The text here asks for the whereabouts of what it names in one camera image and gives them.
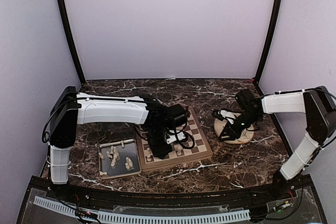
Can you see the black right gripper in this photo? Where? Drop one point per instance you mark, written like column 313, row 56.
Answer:
column 231, row 131

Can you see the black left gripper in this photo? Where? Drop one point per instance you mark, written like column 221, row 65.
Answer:
column 158, row 152

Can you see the white chess king piece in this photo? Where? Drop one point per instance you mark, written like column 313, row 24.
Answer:
column 179, row 151

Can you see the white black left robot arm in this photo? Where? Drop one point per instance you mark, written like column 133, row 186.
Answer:
column 159, row 122

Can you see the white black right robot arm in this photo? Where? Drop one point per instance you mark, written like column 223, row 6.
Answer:
column 312, row 115

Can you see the wooden chess board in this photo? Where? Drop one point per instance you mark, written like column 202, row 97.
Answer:
column 200, row 148

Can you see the dark chess pieces row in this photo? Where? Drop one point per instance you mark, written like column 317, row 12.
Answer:
column 187, row 112

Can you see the white chess pieces in tray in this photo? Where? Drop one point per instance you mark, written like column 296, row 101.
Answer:
column 115, row 157

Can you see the round bird pattern plate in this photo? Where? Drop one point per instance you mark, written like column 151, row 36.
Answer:
column 244, row 134

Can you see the metal tray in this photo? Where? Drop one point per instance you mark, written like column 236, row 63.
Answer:
column 119, row 159

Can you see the white perforated cable duct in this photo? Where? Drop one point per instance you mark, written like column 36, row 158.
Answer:
column 123, row 214

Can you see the black front rail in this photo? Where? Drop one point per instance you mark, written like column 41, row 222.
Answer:
column 105, row 197

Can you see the black right frame post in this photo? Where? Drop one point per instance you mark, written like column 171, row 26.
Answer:
column 268, row 41

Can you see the black frame post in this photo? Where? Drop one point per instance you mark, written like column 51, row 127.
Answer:
column 268, row 41
column 70, row 40

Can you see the black left frame post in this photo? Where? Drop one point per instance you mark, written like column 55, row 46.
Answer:
column 70, row 40

